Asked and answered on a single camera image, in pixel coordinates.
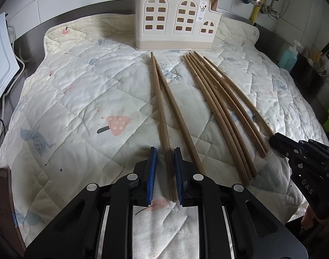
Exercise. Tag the teal soap pump bottle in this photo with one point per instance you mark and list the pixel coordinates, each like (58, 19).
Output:
(288, 58)

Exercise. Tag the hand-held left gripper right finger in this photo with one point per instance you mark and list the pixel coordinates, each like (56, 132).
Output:
(178, 176)

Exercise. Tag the black utensil container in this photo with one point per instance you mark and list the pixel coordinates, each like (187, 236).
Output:
(306, 78)

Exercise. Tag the bundle of wooden chopsticks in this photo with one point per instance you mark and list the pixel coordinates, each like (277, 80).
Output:
(221, 105)

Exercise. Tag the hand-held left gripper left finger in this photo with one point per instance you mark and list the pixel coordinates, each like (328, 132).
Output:
(152, 175)

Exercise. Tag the brown wooden board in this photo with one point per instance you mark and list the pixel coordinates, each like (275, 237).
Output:
(4, 207)

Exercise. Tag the cream house-shaped utensil holder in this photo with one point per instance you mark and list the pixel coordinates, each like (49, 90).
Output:
(169, 39)

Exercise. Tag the single brown wooden chopstick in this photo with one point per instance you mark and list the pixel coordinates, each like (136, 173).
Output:
(160, 108)
(175, 108)

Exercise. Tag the person's right hand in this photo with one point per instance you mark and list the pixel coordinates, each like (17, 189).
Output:
(309, 218)

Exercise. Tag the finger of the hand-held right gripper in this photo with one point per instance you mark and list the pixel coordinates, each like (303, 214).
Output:
(284, 143)

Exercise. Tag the white quilted printed mat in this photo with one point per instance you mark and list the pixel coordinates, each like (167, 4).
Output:
(86, 86)

